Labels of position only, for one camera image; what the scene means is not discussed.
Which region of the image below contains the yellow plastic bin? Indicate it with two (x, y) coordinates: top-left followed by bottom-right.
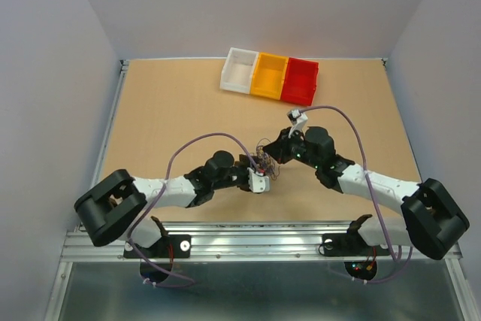
(250, 53), (289, 100)

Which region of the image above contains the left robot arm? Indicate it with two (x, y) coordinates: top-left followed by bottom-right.
(74, 150), (270, 256)

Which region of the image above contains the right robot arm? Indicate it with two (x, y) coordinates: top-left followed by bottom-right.
(263, 127), (470, 260)

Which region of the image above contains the wire bundle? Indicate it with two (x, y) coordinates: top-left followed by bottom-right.
(253, 136), (283, 182)

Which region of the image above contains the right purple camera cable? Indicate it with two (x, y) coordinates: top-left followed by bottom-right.
(300, 104), (414, 285)

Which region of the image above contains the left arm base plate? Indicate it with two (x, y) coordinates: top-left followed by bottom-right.
(132, 234), (192, 259)

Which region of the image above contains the purple camera cable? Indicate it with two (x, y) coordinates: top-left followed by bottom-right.
(300, 104), (414, 285)
(126, 132), (264, 289)

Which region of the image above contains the white plastic bin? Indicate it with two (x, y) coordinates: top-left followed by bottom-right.
(219, 47), (259, 94)

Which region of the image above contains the red plastic bin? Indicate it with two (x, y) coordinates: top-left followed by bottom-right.
(280, 58), (319, 106)

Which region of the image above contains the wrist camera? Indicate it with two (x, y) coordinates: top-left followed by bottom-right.
(287, 108), (308, 138)
(248, 168), (271, 194)

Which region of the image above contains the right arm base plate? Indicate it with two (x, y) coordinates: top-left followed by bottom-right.
(318, 233), (389, 257)

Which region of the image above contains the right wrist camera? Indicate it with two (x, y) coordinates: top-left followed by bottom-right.
(287, 108), (308, 138)

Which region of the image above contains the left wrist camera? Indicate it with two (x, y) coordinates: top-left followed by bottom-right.
(248, 168), (271, 194)

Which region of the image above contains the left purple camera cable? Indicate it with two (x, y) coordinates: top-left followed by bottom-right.
(126, 132), (264, 289)

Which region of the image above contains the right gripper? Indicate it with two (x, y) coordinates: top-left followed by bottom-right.
(261, 126), (320, 170)

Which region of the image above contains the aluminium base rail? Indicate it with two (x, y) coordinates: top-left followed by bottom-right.
(62, 221), (463, 262)

